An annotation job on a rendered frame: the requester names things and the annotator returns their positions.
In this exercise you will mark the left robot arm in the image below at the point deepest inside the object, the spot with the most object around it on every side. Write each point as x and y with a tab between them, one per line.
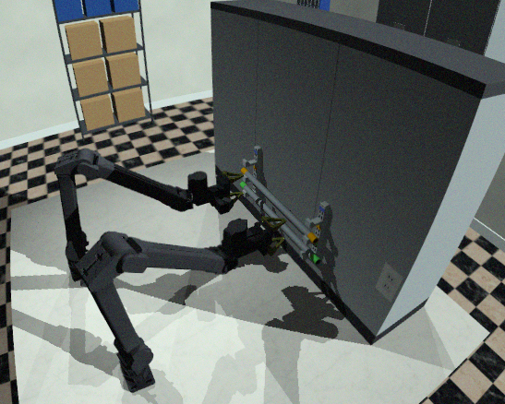
81	161

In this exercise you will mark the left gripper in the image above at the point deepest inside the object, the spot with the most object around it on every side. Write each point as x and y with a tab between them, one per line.
229	177

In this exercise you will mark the black wall panel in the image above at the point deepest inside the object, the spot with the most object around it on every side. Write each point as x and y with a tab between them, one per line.
399	133

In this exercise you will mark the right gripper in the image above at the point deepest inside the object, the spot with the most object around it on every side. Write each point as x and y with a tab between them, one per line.
264	237

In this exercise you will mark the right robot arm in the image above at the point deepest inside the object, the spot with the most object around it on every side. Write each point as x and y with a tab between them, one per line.
118	254

